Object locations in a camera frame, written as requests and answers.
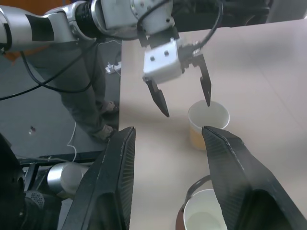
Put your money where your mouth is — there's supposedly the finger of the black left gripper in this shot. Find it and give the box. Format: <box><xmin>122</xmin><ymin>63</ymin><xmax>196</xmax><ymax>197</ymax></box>
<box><xmin>145</xmin><ymin>80</ymin><xmax>170</xmax><ymax>118</ymax></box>
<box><xmin>191</xmin><ymin>55</ymin><xmax>213</xmax><ymax>107</ymax></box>

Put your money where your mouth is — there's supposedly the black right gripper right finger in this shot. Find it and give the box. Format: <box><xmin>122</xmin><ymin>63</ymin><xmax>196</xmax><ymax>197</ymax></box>
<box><xmin>201</xmin><ymin>125</ymin><xmax>307</xmax><ymax>230</ymax></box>

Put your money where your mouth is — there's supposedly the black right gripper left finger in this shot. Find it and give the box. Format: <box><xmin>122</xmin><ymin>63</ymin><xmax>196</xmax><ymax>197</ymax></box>
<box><xmin>61</xmin><ymin>126</ymin><xmax>137</xmax><ymax>230</ymax></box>

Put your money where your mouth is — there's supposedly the yellow paper cup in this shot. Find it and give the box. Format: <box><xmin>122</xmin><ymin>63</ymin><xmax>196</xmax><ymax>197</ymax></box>
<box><xmin>187</xmin><ymin>100</ymin><xmax>231</xmax><ymax>151</ymax></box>

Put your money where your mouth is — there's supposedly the white paper cup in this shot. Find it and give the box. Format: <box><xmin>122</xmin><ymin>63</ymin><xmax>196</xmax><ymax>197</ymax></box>
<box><xmin>183</xmin><ymin>189</ymin><xmax>228</xmax><ymax>230</ymax></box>

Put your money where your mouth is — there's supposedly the silver and black robot body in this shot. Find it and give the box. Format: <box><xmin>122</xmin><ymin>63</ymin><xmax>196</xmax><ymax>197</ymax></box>
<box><xmin>0</xmin><ymin>133</ymin><xmax>91</xmax><ymax>230</ymax></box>

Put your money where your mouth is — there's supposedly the white power strip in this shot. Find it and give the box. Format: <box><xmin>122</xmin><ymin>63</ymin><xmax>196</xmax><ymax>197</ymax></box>
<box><xmin>105</xmin><ymin>61</ymin><xmax>122</xmax><ymax>75</ymax></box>

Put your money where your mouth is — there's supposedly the person in grey trousers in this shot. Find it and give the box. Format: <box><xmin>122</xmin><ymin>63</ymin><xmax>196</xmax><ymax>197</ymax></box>
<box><xmin>23</xmin><ymin>39</ymin><xmax>120</xmax><ymax>144</ymax></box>

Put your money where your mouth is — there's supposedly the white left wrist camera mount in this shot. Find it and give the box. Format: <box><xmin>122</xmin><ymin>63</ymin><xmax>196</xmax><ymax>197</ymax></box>
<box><xmin>142</xmin><ymin>38</ymin><xmax>185</xmax><ymax>85</ymax></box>

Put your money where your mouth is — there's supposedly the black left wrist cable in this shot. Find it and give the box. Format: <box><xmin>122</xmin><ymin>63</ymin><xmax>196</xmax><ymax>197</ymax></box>
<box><xmin>136</xmin><ymin>0</ymin><xmax>227</xmax><ymax>52</ymax></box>

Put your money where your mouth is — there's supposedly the thin white floor cable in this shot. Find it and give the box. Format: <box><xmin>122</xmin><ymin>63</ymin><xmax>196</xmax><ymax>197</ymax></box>
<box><xmin>66</xmin><ymin>121</ymin><xmax>78</xmax><ymax>161</ymax></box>

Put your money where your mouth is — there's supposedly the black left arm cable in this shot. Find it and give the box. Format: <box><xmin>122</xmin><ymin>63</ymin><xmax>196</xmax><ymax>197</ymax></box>
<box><xmin>0</xmin><ymin>39</ymin><xmax>99</xmax><ymax>102</ymax></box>

